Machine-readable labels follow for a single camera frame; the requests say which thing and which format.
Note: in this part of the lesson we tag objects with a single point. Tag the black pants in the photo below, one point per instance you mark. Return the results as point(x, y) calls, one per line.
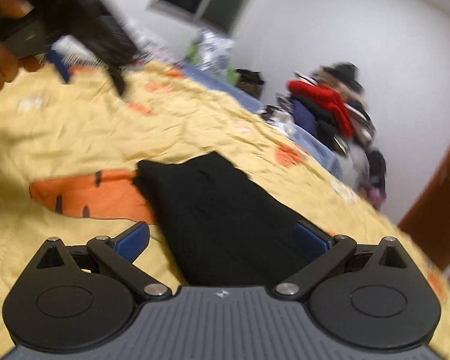
point(221, 228)

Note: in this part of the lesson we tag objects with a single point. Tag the pile of mixed clothes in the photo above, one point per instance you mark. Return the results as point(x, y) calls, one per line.
point(362, 166)

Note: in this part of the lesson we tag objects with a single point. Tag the yellow carrot print quilt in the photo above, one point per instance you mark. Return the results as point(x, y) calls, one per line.
point(50, 129)

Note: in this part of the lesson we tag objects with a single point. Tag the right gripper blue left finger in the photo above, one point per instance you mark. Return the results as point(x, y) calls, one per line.
point(115, 257)

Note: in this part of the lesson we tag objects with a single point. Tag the green plastic basket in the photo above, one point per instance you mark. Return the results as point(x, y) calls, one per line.
point(231, 77)

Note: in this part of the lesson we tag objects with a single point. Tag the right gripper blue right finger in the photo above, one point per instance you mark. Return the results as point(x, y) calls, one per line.
point(326, 255)

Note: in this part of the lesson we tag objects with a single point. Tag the red knitted garment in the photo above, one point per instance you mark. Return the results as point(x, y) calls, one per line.
point(327, 98)

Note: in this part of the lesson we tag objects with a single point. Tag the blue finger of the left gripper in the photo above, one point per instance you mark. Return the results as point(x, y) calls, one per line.
point(57, 60)
point(115, 74)

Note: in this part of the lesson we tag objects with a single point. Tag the dark brown bag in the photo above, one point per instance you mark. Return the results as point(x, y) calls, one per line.
point(250, 82)

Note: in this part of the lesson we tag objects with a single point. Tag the floral white pillow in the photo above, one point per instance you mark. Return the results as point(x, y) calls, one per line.
point(213, 52)

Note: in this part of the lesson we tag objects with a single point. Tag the brown wooden door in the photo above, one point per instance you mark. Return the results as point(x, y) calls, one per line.
point(428, 221)

